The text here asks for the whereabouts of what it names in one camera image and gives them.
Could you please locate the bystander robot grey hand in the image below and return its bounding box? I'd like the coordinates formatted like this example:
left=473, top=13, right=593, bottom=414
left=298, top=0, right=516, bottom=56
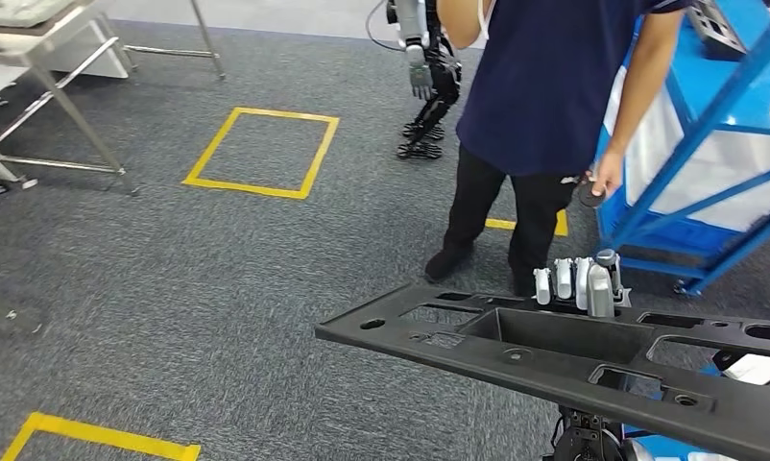
left=407, top=42, right=436, bottom=102

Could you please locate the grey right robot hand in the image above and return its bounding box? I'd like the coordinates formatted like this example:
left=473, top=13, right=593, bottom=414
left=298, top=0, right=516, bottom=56
left=532, top=248, right=633, bottom=320

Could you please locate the small black round object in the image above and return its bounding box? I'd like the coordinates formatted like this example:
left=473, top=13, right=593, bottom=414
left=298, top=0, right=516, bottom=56
left=578, top=178, right=609, bottom=209

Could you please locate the black plastic plate part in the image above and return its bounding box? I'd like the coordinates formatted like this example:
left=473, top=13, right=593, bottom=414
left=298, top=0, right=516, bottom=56
left=686, top=0, right=749, bottom=61
left=315, top=282, right=770, bottom=461

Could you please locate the blue metal shelf rack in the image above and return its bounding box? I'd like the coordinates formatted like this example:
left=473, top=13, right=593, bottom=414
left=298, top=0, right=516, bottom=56
left=594, top=0, right=770, bottom=299

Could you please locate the black humanoid robot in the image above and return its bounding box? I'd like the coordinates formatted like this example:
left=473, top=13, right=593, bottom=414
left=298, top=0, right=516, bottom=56
left=366, top=0, right=464, bottom=161

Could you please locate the yellow floor tape marking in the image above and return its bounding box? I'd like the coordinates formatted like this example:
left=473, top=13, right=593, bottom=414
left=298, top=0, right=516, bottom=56
left=180, top=107, right=341, bottom=201
left=0, top=412, right=202, bottom=461
left=485, top=209, right=569, bottom=238

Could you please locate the person's hand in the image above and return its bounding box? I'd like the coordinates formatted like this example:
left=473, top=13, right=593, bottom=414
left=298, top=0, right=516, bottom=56
left=590, top=149, right=627, bottom=200

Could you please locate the person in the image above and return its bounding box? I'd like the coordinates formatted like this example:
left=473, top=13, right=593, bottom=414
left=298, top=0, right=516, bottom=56
left=422, top=0, right=691, bottom=299

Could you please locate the white plastic tray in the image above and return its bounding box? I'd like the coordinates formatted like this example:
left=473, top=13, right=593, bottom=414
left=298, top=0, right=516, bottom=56
left=0, top=0, right=75, bottom=28

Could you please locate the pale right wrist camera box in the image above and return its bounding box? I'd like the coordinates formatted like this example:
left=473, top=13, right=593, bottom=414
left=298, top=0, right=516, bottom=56
left=712, top=352, right=770, bottom=387

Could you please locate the steel frame table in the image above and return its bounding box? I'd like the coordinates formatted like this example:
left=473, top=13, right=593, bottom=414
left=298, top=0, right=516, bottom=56
left=0, top=0, right=228, bottom=195

